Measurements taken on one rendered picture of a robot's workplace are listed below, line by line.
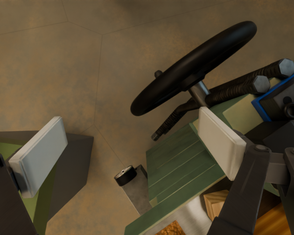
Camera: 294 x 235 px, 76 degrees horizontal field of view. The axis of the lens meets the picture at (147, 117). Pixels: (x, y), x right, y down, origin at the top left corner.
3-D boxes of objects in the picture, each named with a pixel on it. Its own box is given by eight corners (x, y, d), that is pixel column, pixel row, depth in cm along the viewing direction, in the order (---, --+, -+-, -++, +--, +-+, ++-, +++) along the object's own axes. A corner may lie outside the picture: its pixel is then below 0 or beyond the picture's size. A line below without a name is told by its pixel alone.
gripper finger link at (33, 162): (33, 198, 12) (21, 199, 12) (68, 143, 19) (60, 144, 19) (19, 159, 11) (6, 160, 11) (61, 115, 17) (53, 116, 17)
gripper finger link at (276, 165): (262, 169, 10) (314, 164, 10) (221, 129, 15) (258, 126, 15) (257, 190, 11) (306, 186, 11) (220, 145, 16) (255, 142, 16)
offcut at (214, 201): (231, 210, 30) (244, 222, 26) (207, 216, 30) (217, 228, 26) (226, 189, 30) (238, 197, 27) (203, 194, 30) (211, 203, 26)
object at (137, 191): (140, 163, 66) (140, 168, 58) (160, 192, 66) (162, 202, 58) (120, 176, 66) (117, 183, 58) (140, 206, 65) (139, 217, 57)
